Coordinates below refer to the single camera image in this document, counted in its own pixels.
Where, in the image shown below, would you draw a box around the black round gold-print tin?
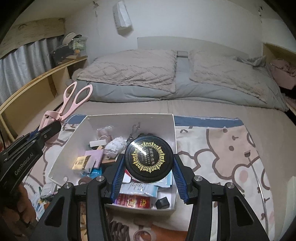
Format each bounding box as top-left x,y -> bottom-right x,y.
124,135 -> 174,183

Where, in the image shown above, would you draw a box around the pink scissors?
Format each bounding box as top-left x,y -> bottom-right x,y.
38,81 -> 93,131

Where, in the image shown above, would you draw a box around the blue white medicine sachet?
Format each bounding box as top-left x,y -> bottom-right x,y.
119,171 -> 173,197

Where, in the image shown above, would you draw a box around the white visor cap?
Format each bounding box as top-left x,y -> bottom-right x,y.
62,32 -> 82,45

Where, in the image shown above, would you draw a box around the grey beige folded duvet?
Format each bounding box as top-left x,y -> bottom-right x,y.
69,49 -> 287,111

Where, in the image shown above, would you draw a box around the red cigarette pack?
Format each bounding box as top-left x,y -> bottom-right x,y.
115,194 -> 151,209

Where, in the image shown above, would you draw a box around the yellow gold small box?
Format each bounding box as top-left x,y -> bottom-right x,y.
72,155 -> 94,173

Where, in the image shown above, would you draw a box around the brown tape roll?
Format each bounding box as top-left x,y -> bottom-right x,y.
133,229 -> 157,241

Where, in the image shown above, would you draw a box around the clear plastic case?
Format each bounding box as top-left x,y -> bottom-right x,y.
40,183 -> 56,199

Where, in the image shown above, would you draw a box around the grey window curtain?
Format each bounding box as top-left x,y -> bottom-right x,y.
0,36 -> 63,104

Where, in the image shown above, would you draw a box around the white cardboard shoe box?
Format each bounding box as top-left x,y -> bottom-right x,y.
48,113 -> 178,217

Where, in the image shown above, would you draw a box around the wooden wall shelf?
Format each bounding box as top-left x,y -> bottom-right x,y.
1,56 -> 87,141

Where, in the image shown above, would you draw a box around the black square charger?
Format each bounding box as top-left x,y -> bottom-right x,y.
155,197 -> 170,209

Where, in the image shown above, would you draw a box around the purple card box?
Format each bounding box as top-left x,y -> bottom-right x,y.
85,150 -> 104,168

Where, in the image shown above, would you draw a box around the pink clothes pile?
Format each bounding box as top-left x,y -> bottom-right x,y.
270,59 -> 295,90

